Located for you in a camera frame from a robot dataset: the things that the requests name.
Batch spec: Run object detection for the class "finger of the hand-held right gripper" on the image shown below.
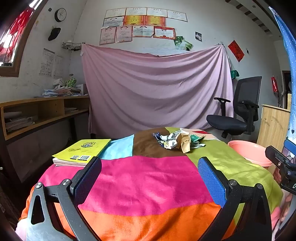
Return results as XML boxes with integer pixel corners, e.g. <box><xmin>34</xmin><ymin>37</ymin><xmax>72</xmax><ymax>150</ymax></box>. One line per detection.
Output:
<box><xmin>283</xmin><ymin>139</ymin><xmax>296</xmax><ymax>160</ymax></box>
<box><xmin>265</xmin><ymin>146</ymin><xmax>294</xmax><ymax>168</ymax></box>

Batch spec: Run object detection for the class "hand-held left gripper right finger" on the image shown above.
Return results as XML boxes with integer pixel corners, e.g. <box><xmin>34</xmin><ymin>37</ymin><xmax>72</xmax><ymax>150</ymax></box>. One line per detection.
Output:
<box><xmin>198</xmin><ymin>157</ymin><xmax>273</xmax><ymax>241</ymax></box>

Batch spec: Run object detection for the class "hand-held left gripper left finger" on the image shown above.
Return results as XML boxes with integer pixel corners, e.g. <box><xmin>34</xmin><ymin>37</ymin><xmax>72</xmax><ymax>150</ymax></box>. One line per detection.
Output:
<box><xmin>26</xmin><ymin>157</ymin><xmax>102</xmax><ymax>241</ymax></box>

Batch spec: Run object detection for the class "pink plastic basin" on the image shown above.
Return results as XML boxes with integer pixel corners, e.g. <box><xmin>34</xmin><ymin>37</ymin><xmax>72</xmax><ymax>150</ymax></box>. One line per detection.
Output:
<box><xmin>228</xmin><ymin>140</ymin><xmax>274</xmax><ymax>167</ymax></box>

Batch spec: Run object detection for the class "beige paper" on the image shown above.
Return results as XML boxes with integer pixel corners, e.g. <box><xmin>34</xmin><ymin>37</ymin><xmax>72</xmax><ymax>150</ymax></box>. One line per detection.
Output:
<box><xmin>174</xmin><ymin>130</ymin><xmax>191</xmax><ymax>153</ymax></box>

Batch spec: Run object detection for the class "person's right hand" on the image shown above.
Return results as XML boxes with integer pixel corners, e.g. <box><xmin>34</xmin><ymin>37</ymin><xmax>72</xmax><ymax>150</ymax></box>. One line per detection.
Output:
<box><xmin>279</xmin><ymin>192</ymin><xmax>292</xmax><ymax>222</ymax></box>

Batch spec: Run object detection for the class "wooden cabinet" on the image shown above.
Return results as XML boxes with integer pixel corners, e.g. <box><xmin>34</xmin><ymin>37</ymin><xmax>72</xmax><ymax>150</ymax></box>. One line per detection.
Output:
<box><xmin>257</xmin><ymin>104</ymin><xmax>291</xmax><ymax>153</ymax></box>

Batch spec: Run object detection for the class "yellow book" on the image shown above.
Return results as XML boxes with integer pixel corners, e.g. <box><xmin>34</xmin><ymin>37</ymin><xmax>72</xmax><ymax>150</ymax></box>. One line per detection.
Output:
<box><xmin>52</xmin><ymin>138</ymin><xmax>112</xmax><ymax>167</ymax></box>

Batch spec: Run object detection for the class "black office chair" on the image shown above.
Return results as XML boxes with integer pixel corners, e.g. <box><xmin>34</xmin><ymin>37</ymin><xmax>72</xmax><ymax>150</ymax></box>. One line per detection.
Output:
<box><xmin>206</xmin><ymin>76</ymin><xmax>262</xmax><ymax>139</ymax></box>

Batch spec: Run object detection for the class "colourful patchwork blanket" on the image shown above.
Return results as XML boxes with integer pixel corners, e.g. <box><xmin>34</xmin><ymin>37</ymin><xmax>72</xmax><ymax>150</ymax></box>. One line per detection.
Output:
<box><xmin>18</xmin><ymin>127</ymin><xmax>284</xmax><ymax>241</ymax></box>

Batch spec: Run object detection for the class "white box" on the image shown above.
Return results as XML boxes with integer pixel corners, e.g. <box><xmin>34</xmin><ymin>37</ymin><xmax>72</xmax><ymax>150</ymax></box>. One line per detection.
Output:
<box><xmin>75</xmin><ymin>83</ymin><xmax>88</xmax><ymax>95</ymax></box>

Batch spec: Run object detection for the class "wooden shelf desk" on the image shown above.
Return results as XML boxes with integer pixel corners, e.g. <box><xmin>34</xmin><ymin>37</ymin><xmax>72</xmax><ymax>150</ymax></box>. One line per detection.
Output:
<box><xmin>0</xmin><ymin>95</ymin><xmax>90</xmax><ymax>183</ymax></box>

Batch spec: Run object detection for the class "stack of newspapers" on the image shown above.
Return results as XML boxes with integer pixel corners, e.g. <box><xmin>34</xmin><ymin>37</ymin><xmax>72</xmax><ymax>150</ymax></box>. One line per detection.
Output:
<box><xmin>4</xmin><ymin>112</ymin><xmax>35</xmax><ymax>133</ymax></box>

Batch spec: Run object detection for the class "blue dotted curtain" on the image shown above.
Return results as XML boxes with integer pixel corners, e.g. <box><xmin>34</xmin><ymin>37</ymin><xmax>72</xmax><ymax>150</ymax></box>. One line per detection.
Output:
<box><xmin>268</xmin><ymin>6</ymin><xmax>296</xmax><ymax>149</ymax></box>

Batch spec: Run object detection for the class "stack of books and papers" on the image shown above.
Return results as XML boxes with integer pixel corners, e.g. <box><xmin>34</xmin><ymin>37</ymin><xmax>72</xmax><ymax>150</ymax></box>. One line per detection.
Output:
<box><xmin>35</xmin><ymin>86</ymin><xmax>82</xmax><ymax>98</ymax></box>

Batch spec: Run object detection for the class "pink hanging sheet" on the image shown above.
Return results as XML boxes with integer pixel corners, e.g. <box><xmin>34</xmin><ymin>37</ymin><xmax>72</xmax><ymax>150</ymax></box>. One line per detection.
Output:
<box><xmin>81</xmin><ymin>44</ymin><xmax>234</xmax><ymax>139</ymax></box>

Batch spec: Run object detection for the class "black cap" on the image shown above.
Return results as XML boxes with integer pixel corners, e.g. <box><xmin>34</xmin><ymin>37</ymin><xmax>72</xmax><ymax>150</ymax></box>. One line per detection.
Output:
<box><xmin>48</xmin><ymin>27</ymin><xmax>61</xmax><ymax>41</ymax></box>

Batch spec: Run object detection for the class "red window cloth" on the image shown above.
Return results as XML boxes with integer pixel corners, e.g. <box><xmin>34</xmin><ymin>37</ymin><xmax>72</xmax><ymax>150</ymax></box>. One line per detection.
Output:
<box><xmin>0</xmin><ymin>7</ymin><xmax>34</xmax><ymax>65</ymax></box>

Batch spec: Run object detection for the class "red paper wall decoration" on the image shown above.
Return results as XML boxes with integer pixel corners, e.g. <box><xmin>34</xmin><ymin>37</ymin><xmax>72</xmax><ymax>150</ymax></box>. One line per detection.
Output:
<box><xmin>228</xmin><ymin>40</ymin><xmax>245</xmax><ymax>62</ymax></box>

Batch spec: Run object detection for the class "wall chart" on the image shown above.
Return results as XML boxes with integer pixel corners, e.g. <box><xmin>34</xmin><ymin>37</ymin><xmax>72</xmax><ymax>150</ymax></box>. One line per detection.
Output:
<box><xmin>53</xmin><ymin>55</ymin><xmax>63</xmax><ymax>79</ymax></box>
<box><xmin>39</xmin><ymin>48</ymin><xmax>55</xmax><ymax>77</ymax></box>

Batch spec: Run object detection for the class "wire wall rack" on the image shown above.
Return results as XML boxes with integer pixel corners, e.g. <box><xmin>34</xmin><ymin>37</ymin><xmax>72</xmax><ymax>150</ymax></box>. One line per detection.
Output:
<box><xmin>61</xmin><ymin>42</ymin><xmax>82</xmax><ymax>51</ymax></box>

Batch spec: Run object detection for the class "wooden window frame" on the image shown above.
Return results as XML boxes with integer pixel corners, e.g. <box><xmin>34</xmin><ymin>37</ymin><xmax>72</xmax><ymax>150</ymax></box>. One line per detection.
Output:
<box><xmin>0</xmin><ymin>0</ymin><xmax>49</xmax><ymax>77</ymax></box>

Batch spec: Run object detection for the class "group of wall certificates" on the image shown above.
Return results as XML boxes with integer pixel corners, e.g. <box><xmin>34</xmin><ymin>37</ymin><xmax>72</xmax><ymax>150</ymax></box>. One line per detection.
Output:
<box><xmin>99</xmin><ymin>7</ymin><xmax>188</xmax><ymax>45</ymax></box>

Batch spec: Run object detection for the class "round wall clock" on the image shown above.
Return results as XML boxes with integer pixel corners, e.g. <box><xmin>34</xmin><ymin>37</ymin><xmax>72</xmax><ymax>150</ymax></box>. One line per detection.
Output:
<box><xmin>55</xmin><ymin>8</ymin><xmax>67</xmax><ymax>23</ymax></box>

